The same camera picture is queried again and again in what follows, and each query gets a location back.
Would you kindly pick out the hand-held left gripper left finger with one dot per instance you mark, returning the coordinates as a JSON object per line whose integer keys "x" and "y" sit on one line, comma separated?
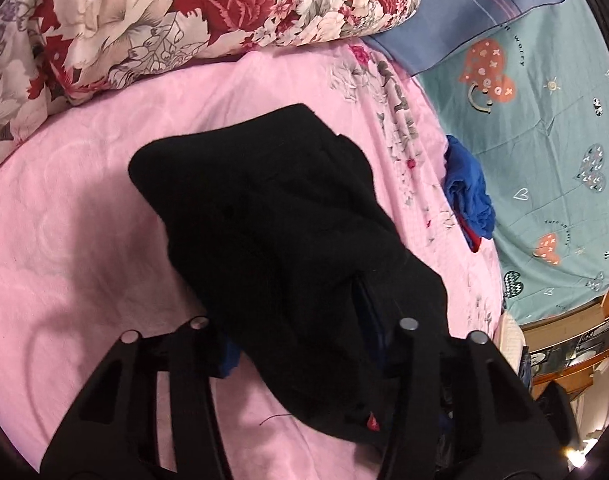
{"x": 230, "y": 360}

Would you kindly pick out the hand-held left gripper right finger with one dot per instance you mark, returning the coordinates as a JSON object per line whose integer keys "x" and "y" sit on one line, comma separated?
{"x": 415, "y": 360}

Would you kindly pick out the black pants with smiley patch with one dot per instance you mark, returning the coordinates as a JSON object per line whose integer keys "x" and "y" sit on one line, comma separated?
{"x": 264, "y": 220}

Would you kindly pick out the blue folded pants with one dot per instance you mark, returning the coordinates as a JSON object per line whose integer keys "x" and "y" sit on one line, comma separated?
{"x": 469, "y": 185}

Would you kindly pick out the cream textured cloth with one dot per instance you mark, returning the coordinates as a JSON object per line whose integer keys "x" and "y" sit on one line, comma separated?
{"x": 511, "y": 345}

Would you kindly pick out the dark patterned cloth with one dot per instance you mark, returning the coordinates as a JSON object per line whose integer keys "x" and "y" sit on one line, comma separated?
{"x": 528, "y": 367}

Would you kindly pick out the red folded garment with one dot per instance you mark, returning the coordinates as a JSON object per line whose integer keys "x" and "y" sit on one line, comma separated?
{"x": 473, "y": 240}

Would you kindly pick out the black rounded object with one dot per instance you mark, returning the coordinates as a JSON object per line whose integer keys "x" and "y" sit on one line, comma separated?
{"x": 554, "y": 410}

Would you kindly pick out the pink floral bed sheet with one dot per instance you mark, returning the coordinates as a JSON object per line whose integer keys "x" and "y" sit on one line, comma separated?
{"x": 84, "y": 210}

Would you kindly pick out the teal heart print sheet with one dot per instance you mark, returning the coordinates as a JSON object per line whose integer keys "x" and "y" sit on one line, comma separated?
{"x": 549, "y": 150}

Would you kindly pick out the purple plaid pillow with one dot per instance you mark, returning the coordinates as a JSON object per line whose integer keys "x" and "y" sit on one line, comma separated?
{"x": 459, "y": 10}

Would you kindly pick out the red floral rolled quilt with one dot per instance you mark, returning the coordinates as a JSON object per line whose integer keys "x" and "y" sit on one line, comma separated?
{"x": 184, "y": 0}

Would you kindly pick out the wooden bed frame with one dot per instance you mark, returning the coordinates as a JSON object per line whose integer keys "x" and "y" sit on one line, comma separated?
{"x": 579, "y": 380}

